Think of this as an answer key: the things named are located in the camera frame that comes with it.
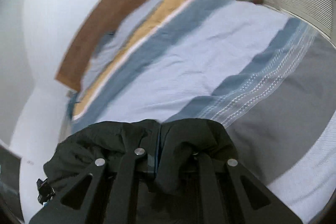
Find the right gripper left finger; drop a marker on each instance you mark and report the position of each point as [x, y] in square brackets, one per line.
[95, 173]

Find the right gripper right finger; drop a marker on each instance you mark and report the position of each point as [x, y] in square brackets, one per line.
[229, 193]

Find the black puffer coat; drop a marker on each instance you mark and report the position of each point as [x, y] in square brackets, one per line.
[175, 172]

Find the blue crumpled cloth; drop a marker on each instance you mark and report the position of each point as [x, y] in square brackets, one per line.
[71, 105]

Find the striped bed duvet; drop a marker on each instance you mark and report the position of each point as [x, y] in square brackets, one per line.
[267, 77]

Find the blue grey pillow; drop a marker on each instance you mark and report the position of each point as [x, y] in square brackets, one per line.
[105, 39]

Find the wooden headboard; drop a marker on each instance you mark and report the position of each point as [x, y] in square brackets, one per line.
[106, 16]

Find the wall switch plate left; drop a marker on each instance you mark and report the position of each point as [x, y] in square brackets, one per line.
[70, 93]

